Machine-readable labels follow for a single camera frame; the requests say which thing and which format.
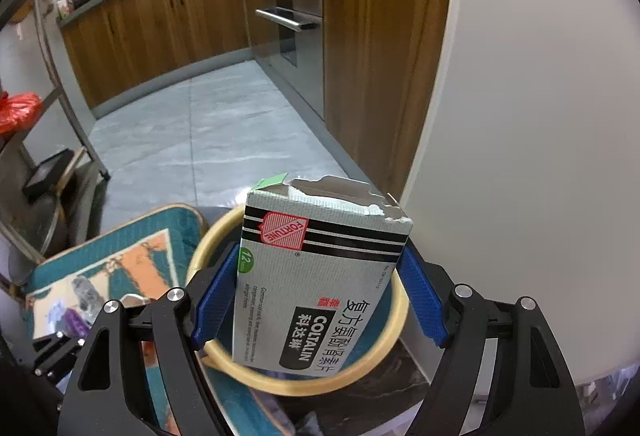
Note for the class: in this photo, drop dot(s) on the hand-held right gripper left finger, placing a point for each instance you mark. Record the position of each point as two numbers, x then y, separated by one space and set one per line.
217 301

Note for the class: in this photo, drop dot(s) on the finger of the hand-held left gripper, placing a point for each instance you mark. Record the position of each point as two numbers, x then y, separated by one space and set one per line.
60 356

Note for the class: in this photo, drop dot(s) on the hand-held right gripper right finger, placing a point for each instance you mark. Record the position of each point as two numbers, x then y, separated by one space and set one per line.
422 301

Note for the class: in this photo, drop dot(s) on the blue bin with yellow rim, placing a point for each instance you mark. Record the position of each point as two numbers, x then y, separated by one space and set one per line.
260 378

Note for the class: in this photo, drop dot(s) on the white medicine box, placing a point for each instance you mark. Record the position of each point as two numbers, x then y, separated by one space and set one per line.
320 276

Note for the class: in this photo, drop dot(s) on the purple wrapper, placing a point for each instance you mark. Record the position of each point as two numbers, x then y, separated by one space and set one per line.
72 323

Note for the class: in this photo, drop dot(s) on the teal printed mat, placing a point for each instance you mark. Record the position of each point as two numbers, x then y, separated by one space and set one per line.
125 256

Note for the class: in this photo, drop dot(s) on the dark round pan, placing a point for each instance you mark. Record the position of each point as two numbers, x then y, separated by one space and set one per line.
80 216

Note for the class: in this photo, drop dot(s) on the black flat tray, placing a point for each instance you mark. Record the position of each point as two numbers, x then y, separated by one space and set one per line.
45 173

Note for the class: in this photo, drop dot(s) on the red plastic bag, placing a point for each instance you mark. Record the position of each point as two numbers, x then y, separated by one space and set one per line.
17 113

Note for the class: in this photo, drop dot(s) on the metal rack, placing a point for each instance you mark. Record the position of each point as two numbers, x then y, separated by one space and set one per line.
65 101

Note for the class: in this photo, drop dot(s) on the tall wooden cabinet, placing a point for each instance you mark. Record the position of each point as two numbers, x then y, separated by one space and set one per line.
380 41

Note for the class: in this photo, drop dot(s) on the wooden base cabinets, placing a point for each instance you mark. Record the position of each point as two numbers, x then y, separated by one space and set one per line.
150 26

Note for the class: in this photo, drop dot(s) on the stainless built-in oven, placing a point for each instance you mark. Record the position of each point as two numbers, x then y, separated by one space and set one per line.
295 16

